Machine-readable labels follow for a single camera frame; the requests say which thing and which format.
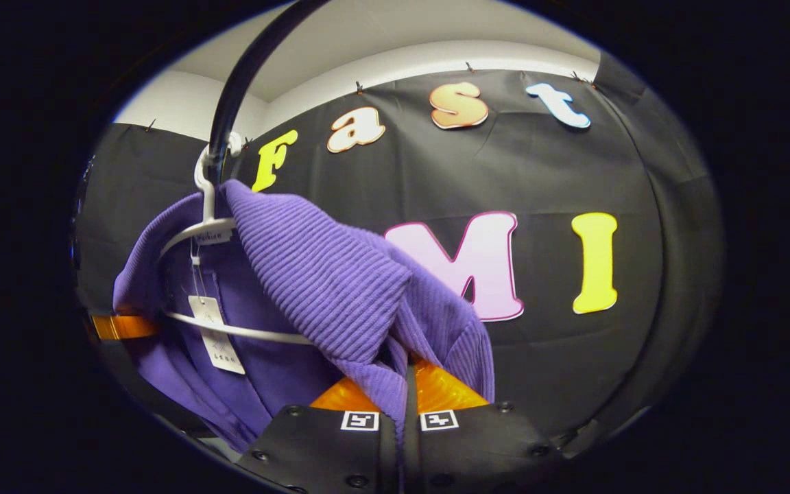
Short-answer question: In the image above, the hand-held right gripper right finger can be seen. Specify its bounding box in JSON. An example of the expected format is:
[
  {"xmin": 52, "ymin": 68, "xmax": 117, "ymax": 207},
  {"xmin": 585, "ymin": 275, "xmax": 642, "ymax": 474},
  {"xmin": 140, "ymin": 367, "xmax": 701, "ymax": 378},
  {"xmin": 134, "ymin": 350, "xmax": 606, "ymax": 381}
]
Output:
[{"xmin": 403, "ymin": 355, "xmax": 562, "ymax": 494}]

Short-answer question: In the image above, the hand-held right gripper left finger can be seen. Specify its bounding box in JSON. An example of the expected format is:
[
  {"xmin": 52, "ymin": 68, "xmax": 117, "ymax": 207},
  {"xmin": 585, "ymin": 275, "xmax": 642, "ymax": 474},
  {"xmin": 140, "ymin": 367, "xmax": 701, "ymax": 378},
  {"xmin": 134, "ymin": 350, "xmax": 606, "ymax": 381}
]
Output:
[{"xmin": 237, "ymin": 374, "xmax": 400, "ymax": 494}]

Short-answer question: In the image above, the white plastic clothes hanger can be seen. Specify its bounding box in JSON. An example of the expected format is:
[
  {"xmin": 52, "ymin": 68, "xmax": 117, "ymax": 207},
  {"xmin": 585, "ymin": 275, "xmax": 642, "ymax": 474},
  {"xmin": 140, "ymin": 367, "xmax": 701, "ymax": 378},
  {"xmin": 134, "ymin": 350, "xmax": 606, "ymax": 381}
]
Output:
[{"xmin": 158, "ymin": 130, "xmax": 315, "ymax": 347}]

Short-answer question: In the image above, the purple ribbed knit jacket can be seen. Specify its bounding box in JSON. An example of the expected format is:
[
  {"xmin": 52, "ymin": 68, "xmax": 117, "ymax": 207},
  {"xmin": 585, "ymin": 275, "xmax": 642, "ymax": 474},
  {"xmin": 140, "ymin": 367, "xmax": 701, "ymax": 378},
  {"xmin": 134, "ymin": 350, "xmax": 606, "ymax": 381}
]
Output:
[{"xmin": 112, "ymin": 180, "xmax": 496, "ymax": 454}]

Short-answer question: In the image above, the black clothes rack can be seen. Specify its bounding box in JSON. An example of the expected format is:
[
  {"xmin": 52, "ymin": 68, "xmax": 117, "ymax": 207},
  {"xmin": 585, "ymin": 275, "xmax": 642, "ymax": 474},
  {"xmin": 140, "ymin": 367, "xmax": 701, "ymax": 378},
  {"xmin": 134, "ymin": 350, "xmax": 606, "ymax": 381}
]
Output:
[{"xmin": 206, "ymin": 0, "xmax": 331, "ymax": 185}]

